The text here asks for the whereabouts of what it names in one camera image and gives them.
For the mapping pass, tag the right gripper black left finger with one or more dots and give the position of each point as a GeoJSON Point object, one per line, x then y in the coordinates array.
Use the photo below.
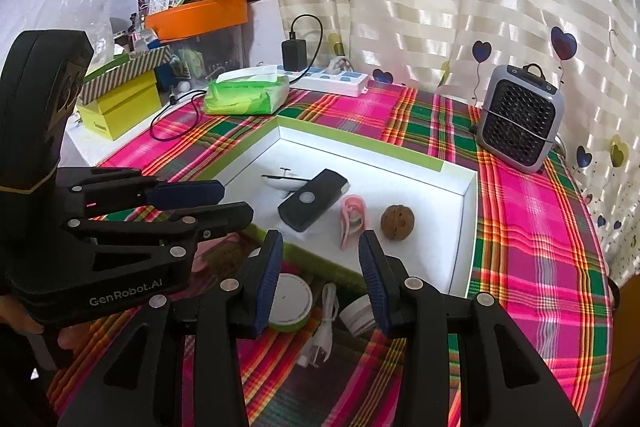
{"type": "Point", "coordinates": [138, 381]}

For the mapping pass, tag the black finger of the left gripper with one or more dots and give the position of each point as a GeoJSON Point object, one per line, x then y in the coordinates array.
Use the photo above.
{"type": "Point", "coordinates": [180, 195]}
{"type": "Point", "coordinates": [208, 222]}

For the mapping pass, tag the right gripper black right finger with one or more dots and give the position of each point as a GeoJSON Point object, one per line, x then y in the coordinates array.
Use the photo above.
{"type": "Point", "coordinates": [503, 379]}

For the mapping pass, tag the brown walnut ball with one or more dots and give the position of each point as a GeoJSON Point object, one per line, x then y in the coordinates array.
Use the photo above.
{"type": "Point", "coordinates": [224, 259]}
{"type": "Point", "coordinates": [397, 222]}

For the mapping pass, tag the white round plug device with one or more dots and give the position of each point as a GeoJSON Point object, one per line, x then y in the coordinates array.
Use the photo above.
{"type": "Point", "coordinates": [358, 317]}

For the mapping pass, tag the black white mouse device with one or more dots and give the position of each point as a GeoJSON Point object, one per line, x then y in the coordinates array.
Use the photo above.
{"type": "Point", "coordinates": [284, 183]}

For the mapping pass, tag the green cup white lid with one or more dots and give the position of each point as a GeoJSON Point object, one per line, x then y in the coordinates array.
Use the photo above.
{"type": "Point", "coordinates": [292, 303]}

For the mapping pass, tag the black rectangular doorbell device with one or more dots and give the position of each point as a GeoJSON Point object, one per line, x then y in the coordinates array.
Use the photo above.
{"type": "Point", "coordinates": [306, 205]}

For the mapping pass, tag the person's left hand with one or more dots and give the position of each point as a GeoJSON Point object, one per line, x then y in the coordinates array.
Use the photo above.
{"type": "Point", "coordinates": [14, 314]}

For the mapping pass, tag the yellow cardboard box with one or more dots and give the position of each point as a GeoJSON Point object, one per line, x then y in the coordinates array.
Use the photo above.
{"type": "Point", "coordinates": [119, 110]}

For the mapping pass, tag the pink plaid tablecloth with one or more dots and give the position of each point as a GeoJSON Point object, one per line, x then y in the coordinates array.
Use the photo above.
{"type": "Point", "coordinates": [536, 251]}

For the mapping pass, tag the striped gift box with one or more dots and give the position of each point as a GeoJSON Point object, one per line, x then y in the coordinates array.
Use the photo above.
{"type": "Point", "coordinates": [122, 69]}

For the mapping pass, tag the green tissue pack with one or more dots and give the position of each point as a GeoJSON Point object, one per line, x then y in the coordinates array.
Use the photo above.
{"type": "Point", "coordinates": [250, 91]}

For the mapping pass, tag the green white cardboard box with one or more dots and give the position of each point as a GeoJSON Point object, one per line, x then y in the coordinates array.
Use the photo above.
{"type": "Point", "coordinates": [442, 196]}

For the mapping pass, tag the orange lidded storage bin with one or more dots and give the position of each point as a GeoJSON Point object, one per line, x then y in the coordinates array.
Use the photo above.
{"type": "Point", "coordinates": [213, 29]}

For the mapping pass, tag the black power adapter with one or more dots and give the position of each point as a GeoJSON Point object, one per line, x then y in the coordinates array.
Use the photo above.
{"type": "Point", "coordinates": [294, 55]}

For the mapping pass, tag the clear plastic bag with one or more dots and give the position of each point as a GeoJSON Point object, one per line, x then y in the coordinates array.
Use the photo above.
{"type": "Point", "coordinates": [93, 18]}

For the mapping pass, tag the white power strip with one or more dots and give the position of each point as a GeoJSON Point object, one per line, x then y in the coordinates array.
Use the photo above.
{"type": "Point", "coordinates": [350, 84]}

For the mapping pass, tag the grey mini space heater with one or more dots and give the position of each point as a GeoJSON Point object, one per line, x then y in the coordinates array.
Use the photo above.
{"type": "Point", "coordinates": [520, 117]}

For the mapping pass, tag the heart pattern striped curtain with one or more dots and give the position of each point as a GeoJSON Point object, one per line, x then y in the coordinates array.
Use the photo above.
{"type": "Point", "coordinates": [588, 48]}

